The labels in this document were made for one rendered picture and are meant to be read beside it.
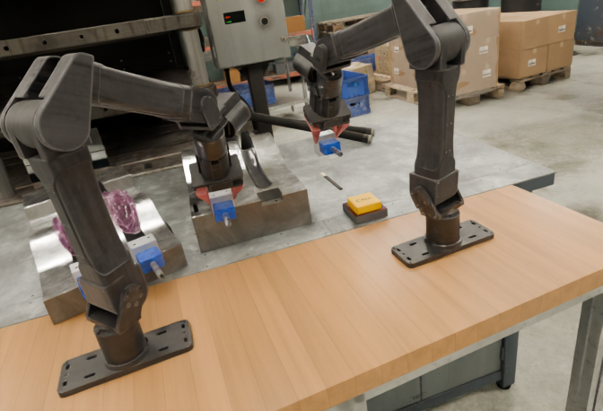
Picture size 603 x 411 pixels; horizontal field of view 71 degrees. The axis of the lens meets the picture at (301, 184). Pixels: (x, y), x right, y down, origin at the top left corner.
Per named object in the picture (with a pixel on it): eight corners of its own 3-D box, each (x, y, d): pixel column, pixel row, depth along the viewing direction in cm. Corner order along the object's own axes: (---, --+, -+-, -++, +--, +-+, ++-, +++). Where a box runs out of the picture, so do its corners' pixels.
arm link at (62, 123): (187, 91, 78) (3, 47, 52) (224, 91, 74) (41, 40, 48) (183, 157, 79) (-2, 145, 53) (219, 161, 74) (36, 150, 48)
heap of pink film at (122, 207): (149, 229, 95) (139, 197, 92) (64, 261, 87) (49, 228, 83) (124, 196, 115) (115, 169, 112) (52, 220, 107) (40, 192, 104)
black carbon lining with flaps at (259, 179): (276, 193, 100) (269, 155, 96) (209, 210, 97) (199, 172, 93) (250, 152, 131) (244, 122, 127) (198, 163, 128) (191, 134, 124)
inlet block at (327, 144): (352, 162, 100) (349, 140, 98) (332, 167, 99) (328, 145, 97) (332, 149, 112) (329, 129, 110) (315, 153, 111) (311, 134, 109)
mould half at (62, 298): (187, 266, 90) (174, 220, 85) (54, 325, 77) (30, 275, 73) (132, 197, 129) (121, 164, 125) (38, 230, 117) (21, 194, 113)
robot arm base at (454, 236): (387, 216, 81) (407, 232, 75) (472, 188, 87) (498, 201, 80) (389, 251, 84) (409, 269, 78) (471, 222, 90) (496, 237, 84)
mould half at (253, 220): (312, 222, 99) (304, 170, 93) (201, 253, 93) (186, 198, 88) (266, 160, 143) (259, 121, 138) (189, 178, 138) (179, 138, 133)
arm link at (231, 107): (226, 120, 88) (200, 69, 81) (258, 121, 84) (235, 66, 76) (194, 155, 82) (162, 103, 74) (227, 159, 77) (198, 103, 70)
